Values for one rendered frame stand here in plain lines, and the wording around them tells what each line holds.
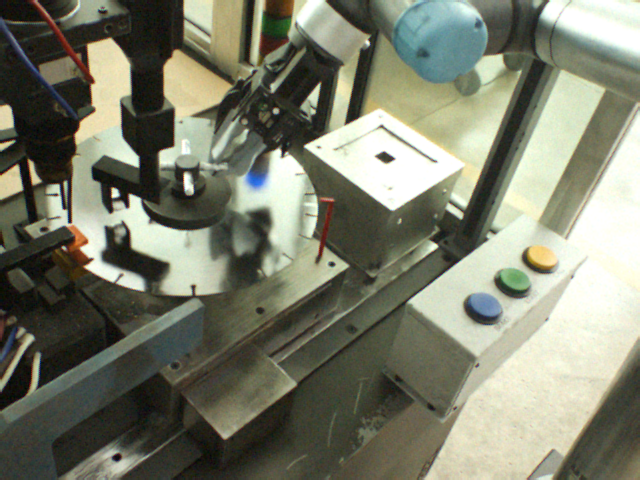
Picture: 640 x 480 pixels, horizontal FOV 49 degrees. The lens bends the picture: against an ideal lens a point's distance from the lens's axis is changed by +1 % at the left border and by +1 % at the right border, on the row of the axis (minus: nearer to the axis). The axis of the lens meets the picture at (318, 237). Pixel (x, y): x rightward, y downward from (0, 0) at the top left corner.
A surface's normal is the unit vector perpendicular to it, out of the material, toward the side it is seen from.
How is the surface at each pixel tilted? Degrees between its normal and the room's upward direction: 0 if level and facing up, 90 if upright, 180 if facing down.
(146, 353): 90
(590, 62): 110
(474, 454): 0
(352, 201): 90
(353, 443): 0
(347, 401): 0
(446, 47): 92
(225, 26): 90
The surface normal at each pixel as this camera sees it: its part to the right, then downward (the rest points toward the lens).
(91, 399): 0.70, 0.57
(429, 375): -0.69, 0.42
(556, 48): -0.87, 0.47
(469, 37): 0.39, 0.73
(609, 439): -0.96, 0.08
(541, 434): 0.15, -0.71
